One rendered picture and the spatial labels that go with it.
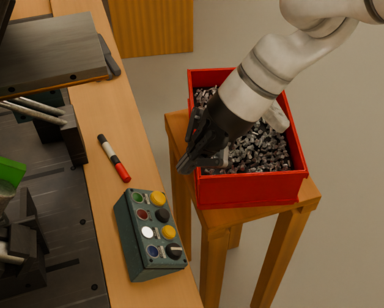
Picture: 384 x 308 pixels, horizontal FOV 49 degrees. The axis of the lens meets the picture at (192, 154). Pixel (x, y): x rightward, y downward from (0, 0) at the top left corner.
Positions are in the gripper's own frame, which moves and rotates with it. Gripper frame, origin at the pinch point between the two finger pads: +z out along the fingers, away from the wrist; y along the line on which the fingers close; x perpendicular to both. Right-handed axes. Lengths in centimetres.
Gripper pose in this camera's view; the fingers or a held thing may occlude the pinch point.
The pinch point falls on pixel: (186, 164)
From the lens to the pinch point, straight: 69.7
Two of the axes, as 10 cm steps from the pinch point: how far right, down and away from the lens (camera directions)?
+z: -5.5, 6.5, 5.3
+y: 3.0, 7.5, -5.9
